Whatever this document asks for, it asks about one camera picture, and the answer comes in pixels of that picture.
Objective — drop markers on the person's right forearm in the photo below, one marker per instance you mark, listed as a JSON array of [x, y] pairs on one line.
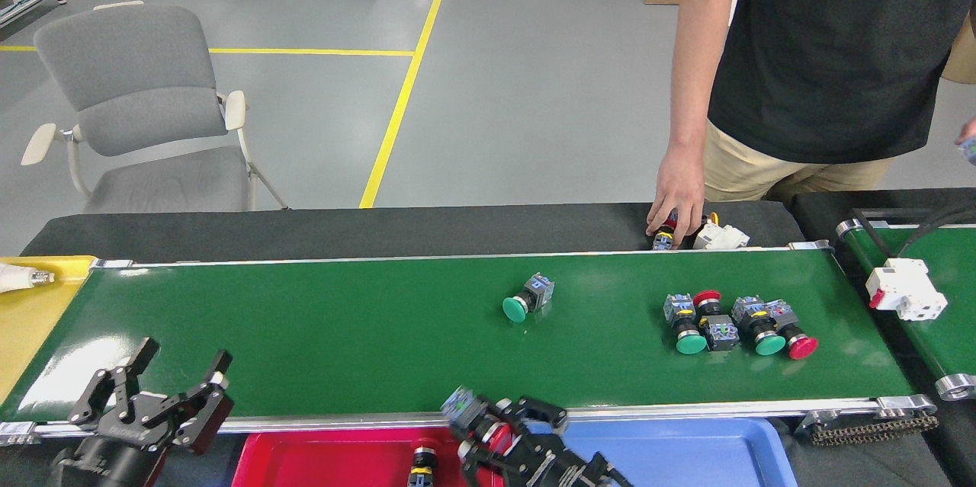
[[690, 91]]

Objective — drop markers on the grey padded chair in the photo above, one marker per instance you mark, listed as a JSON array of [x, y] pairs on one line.
[[137, 75]]

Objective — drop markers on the person's left forearm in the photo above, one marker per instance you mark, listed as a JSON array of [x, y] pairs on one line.
[[961, 45]]

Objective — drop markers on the white circuit breaker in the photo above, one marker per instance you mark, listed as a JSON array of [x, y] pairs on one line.
[[907, 289], [720, 237]]

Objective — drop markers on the person's right hand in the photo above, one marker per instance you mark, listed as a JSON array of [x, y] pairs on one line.
[[679, 190]]

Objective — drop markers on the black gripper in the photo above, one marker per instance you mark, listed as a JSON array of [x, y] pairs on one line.
[[572, 472], [122, 441]]

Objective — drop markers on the short green conveyor belt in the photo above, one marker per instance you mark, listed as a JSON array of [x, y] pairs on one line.
[[953, 342]]

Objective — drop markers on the yellow push button switch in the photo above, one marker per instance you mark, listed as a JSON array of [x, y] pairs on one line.
[[714, 217]]

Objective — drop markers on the yellow plastic tray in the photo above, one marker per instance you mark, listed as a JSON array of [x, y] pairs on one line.
[[30, 334]]

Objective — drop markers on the person's left hand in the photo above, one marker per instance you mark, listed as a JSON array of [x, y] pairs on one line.
[[968, 130]]

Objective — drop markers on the white light bulb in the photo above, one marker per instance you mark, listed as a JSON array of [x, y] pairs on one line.
[[19, 277]]

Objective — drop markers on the long green conveyor belt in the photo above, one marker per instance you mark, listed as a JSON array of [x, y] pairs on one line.
[[343, 342]]

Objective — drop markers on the blue plastic tray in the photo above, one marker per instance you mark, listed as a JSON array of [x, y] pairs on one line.
[[686, 456]]

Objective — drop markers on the black metal frame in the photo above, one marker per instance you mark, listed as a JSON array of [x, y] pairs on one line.
[[888, 210]]

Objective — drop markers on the person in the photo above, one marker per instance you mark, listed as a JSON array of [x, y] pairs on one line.
[[839, 30]]

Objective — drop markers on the red plastic tray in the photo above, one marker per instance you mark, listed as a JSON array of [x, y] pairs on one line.
[[328, 464]]

